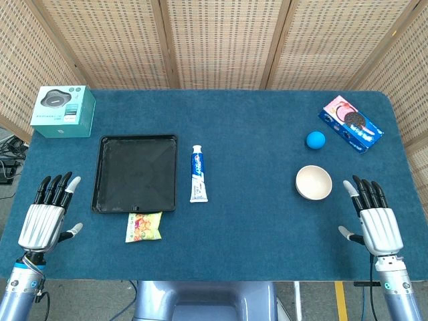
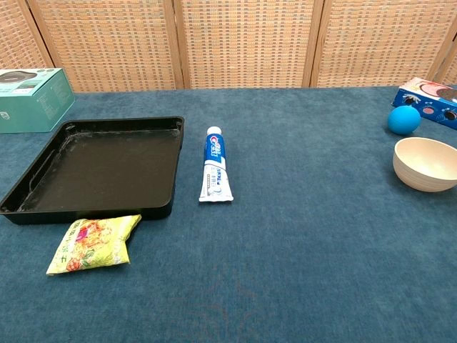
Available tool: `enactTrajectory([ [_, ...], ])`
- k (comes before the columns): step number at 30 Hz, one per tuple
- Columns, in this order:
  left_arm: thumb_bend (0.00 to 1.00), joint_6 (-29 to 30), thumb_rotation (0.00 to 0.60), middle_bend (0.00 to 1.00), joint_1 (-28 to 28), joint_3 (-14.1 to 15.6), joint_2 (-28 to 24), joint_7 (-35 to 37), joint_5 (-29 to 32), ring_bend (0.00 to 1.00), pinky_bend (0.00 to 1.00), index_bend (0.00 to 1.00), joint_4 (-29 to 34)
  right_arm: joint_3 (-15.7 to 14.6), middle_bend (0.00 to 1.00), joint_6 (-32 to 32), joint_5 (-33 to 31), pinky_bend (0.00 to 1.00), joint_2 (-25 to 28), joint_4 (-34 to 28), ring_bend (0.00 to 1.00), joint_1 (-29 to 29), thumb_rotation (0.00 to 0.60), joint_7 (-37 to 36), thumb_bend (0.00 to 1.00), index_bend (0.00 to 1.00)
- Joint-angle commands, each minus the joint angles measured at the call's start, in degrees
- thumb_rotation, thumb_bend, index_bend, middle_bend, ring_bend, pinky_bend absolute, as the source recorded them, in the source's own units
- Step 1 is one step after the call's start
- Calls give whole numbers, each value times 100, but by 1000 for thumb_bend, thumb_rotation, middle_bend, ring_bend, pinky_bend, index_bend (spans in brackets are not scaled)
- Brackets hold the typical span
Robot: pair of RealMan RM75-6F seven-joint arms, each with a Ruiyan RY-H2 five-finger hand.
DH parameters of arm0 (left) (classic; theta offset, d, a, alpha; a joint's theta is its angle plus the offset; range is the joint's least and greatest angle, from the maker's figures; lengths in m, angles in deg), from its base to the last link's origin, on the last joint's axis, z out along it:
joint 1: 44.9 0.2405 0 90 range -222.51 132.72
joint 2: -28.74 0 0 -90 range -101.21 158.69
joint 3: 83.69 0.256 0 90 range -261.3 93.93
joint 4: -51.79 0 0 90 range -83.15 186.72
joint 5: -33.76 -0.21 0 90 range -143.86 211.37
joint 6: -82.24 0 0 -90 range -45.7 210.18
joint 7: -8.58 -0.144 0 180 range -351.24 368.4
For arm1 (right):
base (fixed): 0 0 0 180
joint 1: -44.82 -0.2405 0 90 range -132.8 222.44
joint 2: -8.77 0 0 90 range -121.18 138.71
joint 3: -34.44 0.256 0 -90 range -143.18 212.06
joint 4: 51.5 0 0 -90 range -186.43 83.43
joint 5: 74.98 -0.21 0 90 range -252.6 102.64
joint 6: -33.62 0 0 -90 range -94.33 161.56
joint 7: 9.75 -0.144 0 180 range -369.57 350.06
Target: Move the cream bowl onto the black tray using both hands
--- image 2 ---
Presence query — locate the blue ball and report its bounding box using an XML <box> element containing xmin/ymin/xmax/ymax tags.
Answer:
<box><xmin>387</xmin><ymin>105</ymin><xmax>422</xmax><ymax>136</ymax></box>

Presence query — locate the black rectangular tray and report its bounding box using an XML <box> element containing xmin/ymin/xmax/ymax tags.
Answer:
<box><xmin>0</xmin><ymin>115</ymin><xmax>186</xmax><ymax>225</ymax></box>

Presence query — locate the yellow snack packet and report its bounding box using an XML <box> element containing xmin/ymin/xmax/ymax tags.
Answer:
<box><xmin>46</xmin><ymin>214</ymin><xmax>143</xmax><ymax>276</ymax></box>

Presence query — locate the blue felt table cover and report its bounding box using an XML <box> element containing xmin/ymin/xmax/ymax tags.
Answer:
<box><xmin>0</xmin><ymin>85</ymin><xmax>457</xmax><ymax>343</ymax></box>

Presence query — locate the blue cookie box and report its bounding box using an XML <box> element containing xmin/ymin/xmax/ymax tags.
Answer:
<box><xmin>391</xmin><ymin>76</ymin><xmax>457</xmax><ymax>130</ymax></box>

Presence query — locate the woven wooden folding screen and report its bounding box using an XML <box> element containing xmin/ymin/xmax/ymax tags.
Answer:
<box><xmin>0</xmin><ymin>0</ymin><xmax>457</xmax><ymax>94</ymax></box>

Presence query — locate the beige round bowl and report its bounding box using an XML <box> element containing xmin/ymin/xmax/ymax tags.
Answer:
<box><xmin>392</xmin><ymin>136</ymin><xmax>457</xmax><ymax>193</ymax></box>

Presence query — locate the teal cardboard product box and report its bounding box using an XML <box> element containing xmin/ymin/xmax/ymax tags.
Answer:
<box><xmin>0</xmin><ymin>68</ymin><xmax>76</xmax><ymax>134</ymax></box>

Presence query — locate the blue white toothpaste tube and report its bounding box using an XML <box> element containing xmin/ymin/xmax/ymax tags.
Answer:
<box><xmin>198</xmin><ymin>126</ymin><xmax>234</xmax><ymax>204</ymax></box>

